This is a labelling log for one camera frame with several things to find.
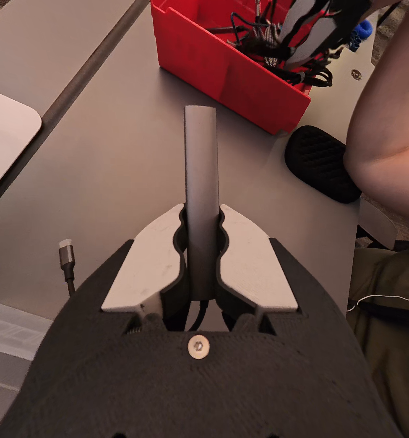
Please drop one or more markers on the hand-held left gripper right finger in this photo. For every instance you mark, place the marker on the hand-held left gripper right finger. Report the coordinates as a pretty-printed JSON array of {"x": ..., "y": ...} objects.
[{"x": 255, "y": 270}]

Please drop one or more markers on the black rounded pad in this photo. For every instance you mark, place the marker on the black rounded pad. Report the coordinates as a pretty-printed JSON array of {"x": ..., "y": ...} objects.
[{"x": 320, "y": 164}]

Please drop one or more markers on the grey usb hub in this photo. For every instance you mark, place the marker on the grey usb hub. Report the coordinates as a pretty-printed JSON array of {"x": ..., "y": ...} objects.
[{"x": 202, "y": 171}]

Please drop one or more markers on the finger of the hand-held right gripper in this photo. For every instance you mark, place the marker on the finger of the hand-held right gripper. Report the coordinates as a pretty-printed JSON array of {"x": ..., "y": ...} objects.
[
  {"x": 300, "y": 13},
  {"x": 320, "y": 37}
]

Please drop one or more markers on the white document stand frame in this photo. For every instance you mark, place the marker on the white document stand frame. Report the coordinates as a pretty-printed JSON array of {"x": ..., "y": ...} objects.
[{"x": 6, "y": 137}]

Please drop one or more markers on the red plastic bin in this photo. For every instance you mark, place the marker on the red plastic bin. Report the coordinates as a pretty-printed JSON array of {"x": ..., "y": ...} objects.
[{"x": 197, "y": 58}]

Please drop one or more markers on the person's right forearm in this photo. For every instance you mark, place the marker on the person's right forearm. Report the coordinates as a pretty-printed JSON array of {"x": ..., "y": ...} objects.
[{"x": 389, "y": 119}]

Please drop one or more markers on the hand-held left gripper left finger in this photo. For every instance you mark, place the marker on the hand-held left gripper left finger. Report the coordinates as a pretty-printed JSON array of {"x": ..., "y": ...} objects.
[{"x": 146, "y": 270}]

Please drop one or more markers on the dark blue object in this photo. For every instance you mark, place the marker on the dark blue object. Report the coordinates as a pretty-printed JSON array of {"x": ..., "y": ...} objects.
[{"x": 363, "y": 30}]

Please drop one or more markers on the clear acrylic organizer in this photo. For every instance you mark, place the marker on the clear acrylic organizer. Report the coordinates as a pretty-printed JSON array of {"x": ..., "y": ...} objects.
[{"x": 9, "y": 328}]

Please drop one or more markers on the grey chair armrest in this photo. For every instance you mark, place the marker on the grey chair armrest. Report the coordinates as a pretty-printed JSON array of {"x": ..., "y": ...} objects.
[{"x": 379, "y": 222}]

